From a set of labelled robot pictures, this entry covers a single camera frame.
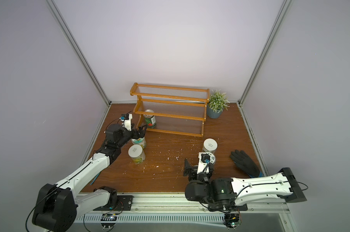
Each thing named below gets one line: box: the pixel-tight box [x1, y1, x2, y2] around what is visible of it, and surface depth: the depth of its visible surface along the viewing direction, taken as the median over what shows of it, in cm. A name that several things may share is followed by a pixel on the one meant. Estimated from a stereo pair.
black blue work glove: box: [230, 149, 264, 178], surface depth 87 cm
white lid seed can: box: [202, 138, 219, 155], surface depth 87 cm
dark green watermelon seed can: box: [143, 109, 157, 129], surface depth 98 cm
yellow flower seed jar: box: [128, 144, 146, 164], surface depth 85 cm
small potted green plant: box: [206, 89, 231, 119], surface depth 100 cm
